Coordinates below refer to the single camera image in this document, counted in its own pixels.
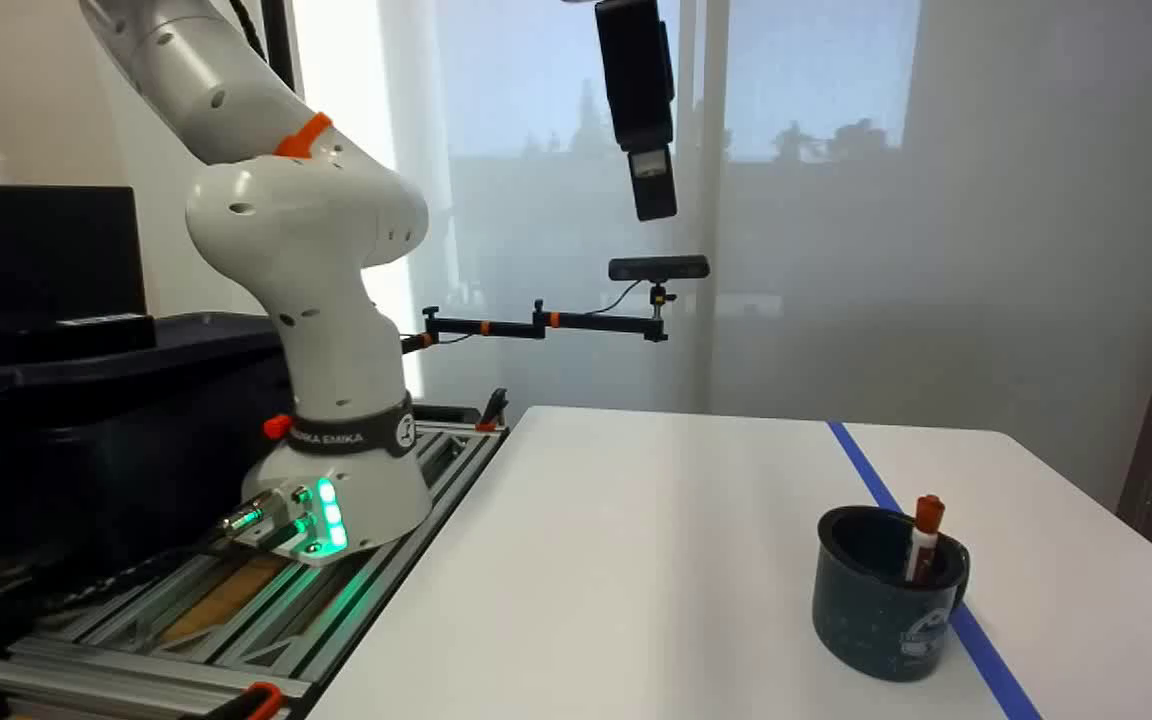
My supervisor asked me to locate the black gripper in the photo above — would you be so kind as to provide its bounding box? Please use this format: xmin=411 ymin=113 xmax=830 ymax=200
xmin=592 ymin=0 xmax=678 ymax=225

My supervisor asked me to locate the red capped sharpie marker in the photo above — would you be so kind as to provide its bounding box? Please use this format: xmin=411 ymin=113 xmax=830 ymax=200
xmin=905 ymin=492 xmax=947 ymax=587

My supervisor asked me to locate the orange black clamp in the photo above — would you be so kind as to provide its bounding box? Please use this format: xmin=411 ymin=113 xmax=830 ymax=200
xmin=234 ymin=679 xmax=292 ymax=720
xmin=473 ymin=386 xmax=510 ymax=439

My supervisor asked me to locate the blue tape strip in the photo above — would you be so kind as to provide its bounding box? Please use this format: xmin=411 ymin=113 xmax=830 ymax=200
xmin=822 ymin=422 xmax=1049 ymax=720

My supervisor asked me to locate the dark green mug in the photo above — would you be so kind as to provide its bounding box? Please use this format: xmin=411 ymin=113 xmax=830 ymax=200
xmin=806 ymin=502 xmax=976 ymax=683

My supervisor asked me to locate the black storage bin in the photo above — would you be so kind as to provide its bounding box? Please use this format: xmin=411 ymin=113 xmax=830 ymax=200
xmin=0 ymin=309 xmax=295 ymax=659

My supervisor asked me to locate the wooden plank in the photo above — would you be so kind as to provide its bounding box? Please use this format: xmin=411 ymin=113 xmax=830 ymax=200
xmin=152 ymin=551 xmax=288 ymax=653

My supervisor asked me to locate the black monitor with blue light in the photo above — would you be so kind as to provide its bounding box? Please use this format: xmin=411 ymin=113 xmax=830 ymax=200
xmin=0 ymin=179 xmax=148 ymax=334

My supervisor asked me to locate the black stereo camera bar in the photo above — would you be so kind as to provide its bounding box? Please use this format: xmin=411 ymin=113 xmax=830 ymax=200
xmin=602 ymin=254 xmax=711 ymax=289

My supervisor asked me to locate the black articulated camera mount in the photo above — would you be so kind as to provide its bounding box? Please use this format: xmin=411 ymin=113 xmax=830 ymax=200
xmin=397 ymin=279 xmax=674 ymax=362

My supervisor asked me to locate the aluminium rail base frame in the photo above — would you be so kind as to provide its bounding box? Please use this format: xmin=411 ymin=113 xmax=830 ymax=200
xmin=0 ymin=395 xmax=510 ymax=720

